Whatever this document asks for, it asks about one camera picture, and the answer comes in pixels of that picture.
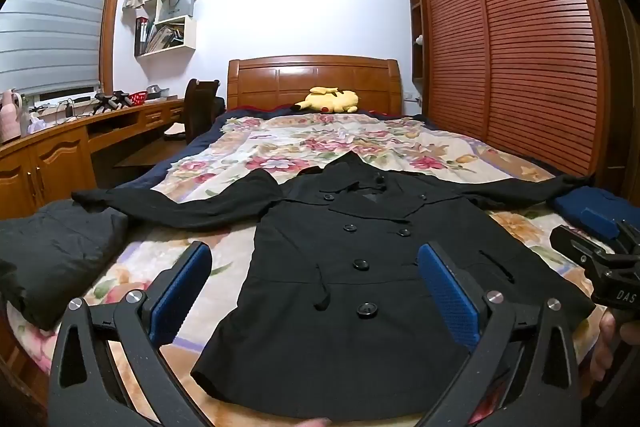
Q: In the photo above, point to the yellow plush toy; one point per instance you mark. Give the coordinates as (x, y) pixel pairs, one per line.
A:
(330, 101)

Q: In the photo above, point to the red basket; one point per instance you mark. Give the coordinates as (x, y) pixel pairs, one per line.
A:
(138, 99)

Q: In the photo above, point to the blue folded clothes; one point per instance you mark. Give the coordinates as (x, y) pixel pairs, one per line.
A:
(570, 203)

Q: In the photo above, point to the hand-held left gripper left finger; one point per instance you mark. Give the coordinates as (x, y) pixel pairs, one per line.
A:
(182, 289)

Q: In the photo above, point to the dark brown chair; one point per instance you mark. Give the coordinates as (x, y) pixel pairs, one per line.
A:
(197, 107)

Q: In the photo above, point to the black gadget on stand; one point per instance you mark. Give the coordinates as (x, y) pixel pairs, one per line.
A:
(111, 102)

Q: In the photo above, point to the white wall shelf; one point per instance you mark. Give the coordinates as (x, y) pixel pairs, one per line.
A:
(187, 38)

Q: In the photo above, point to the grey metal container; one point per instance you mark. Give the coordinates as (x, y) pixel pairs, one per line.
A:
(156, 91)

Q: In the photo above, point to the wall socket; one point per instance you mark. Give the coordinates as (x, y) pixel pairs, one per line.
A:
(412, 98)

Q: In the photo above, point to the white paper bag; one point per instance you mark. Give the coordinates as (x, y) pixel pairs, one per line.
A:
(176, 6)

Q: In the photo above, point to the black binders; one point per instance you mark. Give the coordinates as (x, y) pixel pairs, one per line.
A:
(142, 37)

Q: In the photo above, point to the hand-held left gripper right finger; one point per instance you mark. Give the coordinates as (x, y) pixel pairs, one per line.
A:
(447, 289)

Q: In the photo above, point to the pink bottle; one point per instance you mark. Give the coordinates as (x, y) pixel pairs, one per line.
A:
(9, 119)

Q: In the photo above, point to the person's right hand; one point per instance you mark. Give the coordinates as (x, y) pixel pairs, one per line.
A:
(606, 342)

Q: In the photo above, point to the wooden bed headboard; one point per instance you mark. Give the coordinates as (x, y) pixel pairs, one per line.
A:
(280, 79)

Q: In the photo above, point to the wooden slatted wardrobe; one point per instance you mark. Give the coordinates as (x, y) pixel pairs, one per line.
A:
(525, 47)

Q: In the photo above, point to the dark folded jacket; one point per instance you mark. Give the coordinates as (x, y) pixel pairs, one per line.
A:
(50, 257)

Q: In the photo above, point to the black buttoned coat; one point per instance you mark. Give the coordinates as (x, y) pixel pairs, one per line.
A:
(350, 307)

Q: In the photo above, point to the floral blanket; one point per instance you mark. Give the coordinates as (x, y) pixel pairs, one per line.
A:
(300, 147)

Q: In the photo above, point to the grey window blind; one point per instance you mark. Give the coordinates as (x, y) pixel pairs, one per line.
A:
(55, 17)

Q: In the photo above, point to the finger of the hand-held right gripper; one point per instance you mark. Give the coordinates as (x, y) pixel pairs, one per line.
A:
(575, 247)
(600, 223)

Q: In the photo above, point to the wooden desk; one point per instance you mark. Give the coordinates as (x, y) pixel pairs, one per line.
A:
(55, 157)

